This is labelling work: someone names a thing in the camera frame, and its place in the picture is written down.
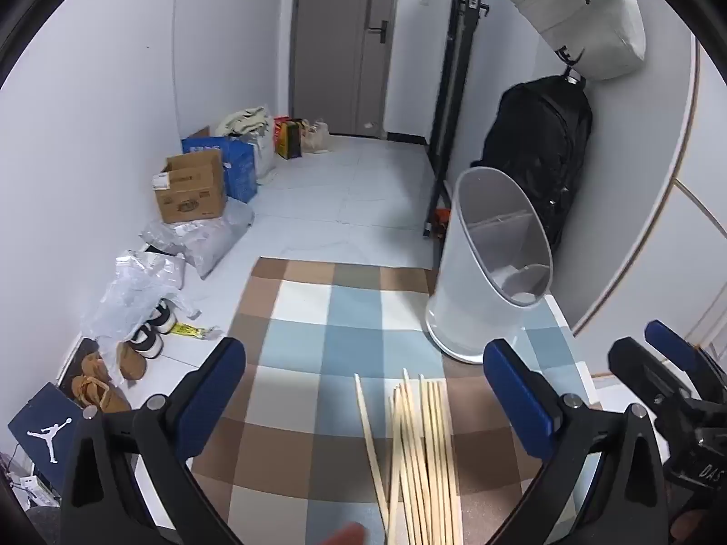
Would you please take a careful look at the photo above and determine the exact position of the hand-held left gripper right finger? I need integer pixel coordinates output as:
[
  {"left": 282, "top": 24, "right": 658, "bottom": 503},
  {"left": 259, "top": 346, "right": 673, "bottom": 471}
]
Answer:
[{"left": 483, "top": 339, "right": 674, "bottom": 545}]

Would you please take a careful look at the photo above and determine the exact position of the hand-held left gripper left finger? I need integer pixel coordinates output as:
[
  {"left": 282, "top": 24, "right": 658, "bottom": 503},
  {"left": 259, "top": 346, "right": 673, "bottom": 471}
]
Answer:
[{"left": 60, "top": 337, "right": 247, "bottom": 545}]

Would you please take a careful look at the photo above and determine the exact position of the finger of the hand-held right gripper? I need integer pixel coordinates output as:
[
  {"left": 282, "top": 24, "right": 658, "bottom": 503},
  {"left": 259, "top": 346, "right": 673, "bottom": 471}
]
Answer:
[
  {"left": 607, "top": 337, "right": 691, "bottom": 415},
  {"left": 644, "top": 321, "right": 727, "bottom": 404}
]

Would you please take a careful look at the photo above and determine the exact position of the bunch of wooden chopsticks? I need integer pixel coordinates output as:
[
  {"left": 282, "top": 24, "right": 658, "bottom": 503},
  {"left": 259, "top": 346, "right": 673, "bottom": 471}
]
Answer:
[{"left": 353, "top": 368, "right": 462, "bottom": 545}]

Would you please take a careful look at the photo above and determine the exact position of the white plastic utensil holder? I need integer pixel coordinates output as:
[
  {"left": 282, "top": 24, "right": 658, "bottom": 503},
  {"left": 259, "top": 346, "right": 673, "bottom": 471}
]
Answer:
[{"left": 425, "top": 166, "right": 554, "bottom": 365}]

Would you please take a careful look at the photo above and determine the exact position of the person's right hand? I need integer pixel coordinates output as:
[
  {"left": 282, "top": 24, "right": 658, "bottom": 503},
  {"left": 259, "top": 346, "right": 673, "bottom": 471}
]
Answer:
[{"left": 672, "top": 511, "right": 711, "bottom": 544}]

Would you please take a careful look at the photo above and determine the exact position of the yellow wrapper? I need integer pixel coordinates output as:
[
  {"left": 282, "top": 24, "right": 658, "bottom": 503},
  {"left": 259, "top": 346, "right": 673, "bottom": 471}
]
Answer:
[{"left": 169, "top": 322, "right": 220, "bottom": 340}]

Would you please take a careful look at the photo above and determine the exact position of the white and black sneaker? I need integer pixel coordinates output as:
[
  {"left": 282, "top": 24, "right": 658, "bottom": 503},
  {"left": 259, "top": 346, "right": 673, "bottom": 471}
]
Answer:
[
  {"left": 149, "top": 298, "right": 174, "bottom": 335},
  {"left": 128, "top": 323, "right": 164, "bottom": 360}
]

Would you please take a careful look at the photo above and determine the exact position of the tan suede shoe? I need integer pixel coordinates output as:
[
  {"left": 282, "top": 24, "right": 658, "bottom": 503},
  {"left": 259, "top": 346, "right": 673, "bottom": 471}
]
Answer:
[
  {"left": 71, "top": 352, "right": 113, "bottom": 388},
  {"left": 116, "top": 341, "right": 149, "bottom": 381},
  {"left": 73, "top": 376, "right": 133, "bottom": 414}
]

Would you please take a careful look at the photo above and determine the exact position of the checkered rug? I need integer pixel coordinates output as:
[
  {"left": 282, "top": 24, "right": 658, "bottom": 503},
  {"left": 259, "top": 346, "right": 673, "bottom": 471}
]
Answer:
[{"left": 190, "top": 257, "right": 597, "bottom": 545}]

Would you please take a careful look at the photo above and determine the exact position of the clear plastic bag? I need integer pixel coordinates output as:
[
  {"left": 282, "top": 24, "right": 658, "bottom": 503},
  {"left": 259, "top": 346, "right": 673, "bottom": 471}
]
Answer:
[{"left": 82, "top": 250, "right": 201, "bottom": 381}]

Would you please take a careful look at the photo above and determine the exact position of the dark floor mat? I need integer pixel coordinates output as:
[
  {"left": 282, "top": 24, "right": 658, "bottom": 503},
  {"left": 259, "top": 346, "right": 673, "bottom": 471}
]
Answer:
[{"left": 58, "top": 337, "right": 103, "bottom": 395}]

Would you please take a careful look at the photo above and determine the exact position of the grey plastic mail bag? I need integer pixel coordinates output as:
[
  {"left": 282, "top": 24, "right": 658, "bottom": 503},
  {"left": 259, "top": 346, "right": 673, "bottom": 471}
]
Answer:
[{"left": 139, "top": 203, "right": 254, "bottom": 280}]

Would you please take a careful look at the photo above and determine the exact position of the navy shoe box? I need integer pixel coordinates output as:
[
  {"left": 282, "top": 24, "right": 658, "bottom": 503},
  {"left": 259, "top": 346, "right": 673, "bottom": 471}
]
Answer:
[{"left": 7, "top": 381, "right": 86, "bottom": 492}]

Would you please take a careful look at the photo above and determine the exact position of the person's bare foot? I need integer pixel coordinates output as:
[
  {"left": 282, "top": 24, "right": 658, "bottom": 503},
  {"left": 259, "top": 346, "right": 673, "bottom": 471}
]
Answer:
[{"left": 317, "top": 522, "right": 368, "bottom": 545}]

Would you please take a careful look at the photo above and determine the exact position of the white power strip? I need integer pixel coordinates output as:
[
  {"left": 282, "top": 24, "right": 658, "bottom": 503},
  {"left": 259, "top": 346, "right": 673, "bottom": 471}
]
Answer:
[{"left": 10, "top": 467, "right": 59, "bottom": 509}]

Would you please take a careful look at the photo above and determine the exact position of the brown cardboard box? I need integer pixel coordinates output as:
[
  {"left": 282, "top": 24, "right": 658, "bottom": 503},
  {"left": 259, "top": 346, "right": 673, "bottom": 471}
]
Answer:
[{"left": 152, "top": 149, "right": 229, "bottom": 224}]

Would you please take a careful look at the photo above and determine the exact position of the blue cardboard box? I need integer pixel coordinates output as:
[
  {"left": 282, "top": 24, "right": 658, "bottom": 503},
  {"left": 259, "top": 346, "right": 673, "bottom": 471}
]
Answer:
[{"left": 182, "top": 135, "right": 259, "bottom": 204}]

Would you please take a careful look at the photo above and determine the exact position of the black backpack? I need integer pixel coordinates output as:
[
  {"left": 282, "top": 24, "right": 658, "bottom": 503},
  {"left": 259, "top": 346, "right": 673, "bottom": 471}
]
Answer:
[{"left": 471, "top": 75, "right": 594, "bottom": 251}]

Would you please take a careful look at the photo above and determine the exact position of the white plastic sack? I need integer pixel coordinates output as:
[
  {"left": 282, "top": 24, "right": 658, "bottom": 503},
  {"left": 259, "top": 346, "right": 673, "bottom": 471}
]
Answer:
[{"left": 239, "top": 125, "right": 278, "bottom": 183}]

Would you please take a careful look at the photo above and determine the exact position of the red and black paper bag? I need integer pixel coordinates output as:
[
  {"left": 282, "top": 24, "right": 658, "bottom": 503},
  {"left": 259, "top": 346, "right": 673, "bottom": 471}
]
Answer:
[{"left": 274, "top": 116, "right": 304, "bottom": 160}]

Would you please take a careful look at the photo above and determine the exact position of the beige plastic bag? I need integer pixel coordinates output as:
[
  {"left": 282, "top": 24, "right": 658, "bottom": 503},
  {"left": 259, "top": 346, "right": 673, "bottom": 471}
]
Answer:
[{"left": 301, "top": 119, "right": 331, "bottom": 154}]

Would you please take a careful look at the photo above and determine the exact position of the black metal rack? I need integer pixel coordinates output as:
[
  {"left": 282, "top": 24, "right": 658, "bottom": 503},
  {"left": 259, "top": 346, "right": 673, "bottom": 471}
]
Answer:
[{"left": 423, "top": 0, "right": 490, "bottom": 239}]

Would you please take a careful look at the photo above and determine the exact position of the white canvas bag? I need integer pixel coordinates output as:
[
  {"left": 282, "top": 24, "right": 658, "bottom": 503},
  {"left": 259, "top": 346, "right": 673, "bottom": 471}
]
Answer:
[{"left": 505, "top": 0, "right": 647, "bottom": 81}]

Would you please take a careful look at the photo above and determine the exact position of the grey door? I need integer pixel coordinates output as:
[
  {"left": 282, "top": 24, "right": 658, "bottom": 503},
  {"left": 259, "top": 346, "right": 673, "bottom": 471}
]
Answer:
[{"left": 289, "top": 0, "right": 398, "bottom": 140}]

